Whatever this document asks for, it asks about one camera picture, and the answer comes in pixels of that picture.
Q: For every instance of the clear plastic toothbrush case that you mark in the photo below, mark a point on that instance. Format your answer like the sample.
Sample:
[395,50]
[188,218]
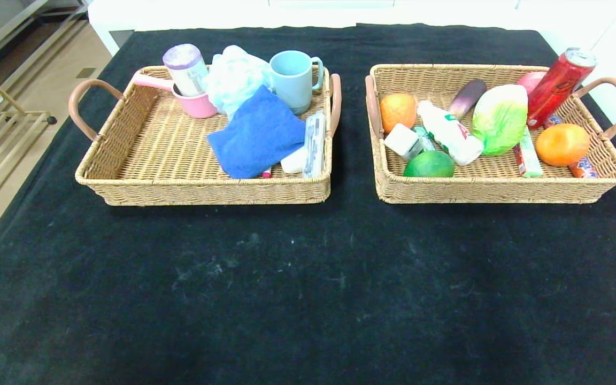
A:
[314,144]

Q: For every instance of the blue towel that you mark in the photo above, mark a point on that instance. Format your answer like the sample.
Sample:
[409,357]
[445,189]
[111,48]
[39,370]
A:
[257,133]

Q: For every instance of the small white yellow box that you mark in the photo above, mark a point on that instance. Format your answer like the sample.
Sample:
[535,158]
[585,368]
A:
[403,141]

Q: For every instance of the white AD milk bottle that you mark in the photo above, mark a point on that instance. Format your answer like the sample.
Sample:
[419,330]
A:
[449,133]

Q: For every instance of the green white cabbage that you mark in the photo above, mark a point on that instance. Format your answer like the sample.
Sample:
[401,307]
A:
[500,120]

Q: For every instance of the white soap bar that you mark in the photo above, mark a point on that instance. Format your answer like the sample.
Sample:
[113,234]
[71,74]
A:
[293,161]

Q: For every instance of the white pink marker pen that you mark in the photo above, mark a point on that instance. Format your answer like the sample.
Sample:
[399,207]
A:
[266,173]

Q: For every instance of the black table cloth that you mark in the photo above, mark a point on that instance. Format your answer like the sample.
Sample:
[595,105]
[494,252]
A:
[308,278]

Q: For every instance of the teal plastic mug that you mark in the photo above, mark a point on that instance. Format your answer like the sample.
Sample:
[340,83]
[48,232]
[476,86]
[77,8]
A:
[292,83]

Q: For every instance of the bumpy orange fruit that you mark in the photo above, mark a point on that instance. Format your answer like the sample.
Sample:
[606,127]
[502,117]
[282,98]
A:
[398,111]

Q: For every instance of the green round fruit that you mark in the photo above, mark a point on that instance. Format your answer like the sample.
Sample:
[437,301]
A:
[429,164]

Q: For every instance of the small green gum pack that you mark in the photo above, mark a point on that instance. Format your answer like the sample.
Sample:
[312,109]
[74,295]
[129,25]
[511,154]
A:
[424,138]

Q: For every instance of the light blue bath loofah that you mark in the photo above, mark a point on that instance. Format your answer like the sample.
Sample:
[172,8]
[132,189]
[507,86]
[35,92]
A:
[233,77]

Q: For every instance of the pink plastic scoop cup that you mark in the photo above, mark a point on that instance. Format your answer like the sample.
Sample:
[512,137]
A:
[198,107]

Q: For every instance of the purple lidded cylinder container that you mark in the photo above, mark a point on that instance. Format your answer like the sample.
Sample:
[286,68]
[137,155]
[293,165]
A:
[185,67]

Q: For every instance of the purple eggplant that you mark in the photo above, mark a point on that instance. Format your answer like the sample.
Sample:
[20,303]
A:
[471,95]

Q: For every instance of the red green candy box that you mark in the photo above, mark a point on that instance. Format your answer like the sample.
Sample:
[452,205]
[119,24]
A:
[530,163]

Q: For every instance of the pink peach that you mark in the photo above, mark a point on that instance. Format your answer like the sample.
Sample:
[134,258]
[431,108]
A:
[531,81]

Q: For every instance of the brown floor plate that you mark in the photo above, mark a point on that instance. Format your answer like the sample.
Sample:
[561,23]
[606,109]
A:
[85,73]

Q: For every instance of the smooth orange fruit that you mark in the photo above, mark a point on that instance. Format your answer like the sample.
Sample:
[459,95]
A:
[562,145]

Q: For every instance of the red soda can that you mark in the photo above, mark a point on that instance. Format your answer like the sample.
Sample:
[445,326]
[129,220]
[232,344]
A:
[556,90]

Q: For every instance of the gold metal wheeled rack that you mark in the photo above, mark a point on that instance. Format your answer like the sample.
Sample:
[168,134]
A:
[24,113]

